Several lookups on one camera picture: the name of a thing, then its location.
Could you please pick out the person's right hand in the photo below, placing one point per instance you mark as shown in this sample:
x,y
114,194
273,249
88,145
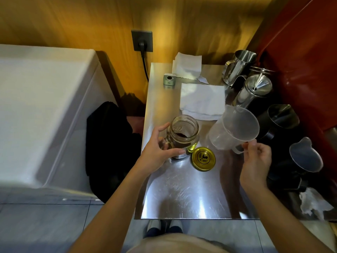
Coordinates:
x,y
255,168

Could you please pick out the person's left hand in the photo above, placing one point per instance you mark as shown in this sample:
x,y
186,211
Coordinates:
x,y
152,156

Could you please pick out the person's left thumb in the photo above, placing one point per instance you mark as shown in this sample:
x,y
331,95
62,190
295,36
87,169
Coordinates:
x,y
174,154

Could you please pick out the person's right thumb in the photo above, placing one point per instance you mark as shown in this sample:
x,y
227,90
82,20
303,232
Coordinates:
x,y
248,147

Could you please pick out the glass jar with coffee grounds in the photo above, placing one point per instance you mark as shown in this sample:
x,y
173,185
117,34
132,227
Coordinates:
x,y
184,134

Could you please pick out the clear plastic measuring jug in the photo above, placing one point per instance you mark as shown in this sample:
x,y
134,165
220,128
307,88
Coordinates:
x,y
231,129

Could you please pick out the person's right forearm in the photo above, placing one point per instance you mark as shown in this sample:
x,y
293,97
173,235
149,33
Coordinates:
x,y
279,223

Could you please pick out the person's left forearm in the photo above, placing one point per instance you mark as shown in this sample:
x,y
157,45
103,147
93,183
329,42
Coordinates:
x,y
113,213

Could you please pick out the gold metal jar lid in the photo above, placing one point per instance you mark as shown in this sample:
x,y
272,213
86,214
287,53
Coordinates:
x,y
203,159

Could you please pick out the black pitcher with grey inside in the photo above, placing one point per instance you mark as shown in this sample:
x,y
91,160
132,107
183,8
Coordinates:
x,y
302,158

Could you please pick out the steel french press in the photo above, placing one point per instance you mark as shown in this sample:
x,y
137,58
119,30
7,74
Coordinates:
x,y
254,89

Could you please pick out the white folded paper towel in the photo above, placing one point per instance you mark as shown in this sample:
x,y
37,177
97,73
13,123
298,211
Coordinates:
x,y
202,101
187,65

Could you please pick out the black bag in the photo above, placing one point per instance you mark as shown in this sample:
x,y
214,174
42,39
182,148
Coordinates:
x,y
110,150

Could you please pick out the person's shoes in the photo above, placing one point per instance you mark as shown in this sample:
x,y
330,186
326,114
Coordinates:
x,y
163,228

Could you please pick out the small silver cube device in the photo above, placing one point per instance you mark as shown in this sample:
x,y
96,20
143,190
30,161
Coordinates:
x,y
169,79

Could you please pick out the steel milk pitcher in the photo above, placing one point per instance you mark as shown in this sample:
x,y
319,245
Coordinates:
x,y
238,67

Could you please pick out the crumpled white paper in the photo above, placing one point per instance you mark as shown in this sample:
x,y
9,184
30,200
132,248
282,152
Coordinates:
x,y
313,202

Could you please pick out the person's beige clothing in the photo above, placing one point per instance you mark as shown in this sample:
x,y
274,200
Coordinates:
x,y
176,245

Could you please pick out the white chest appliance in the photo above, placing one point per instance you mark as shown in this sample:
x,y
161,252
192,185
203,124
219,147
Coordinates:
x,y
44,115

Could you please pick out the grey wall socket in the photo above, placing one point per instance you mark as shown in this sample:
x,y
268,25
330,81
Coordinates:
x,y
137,36

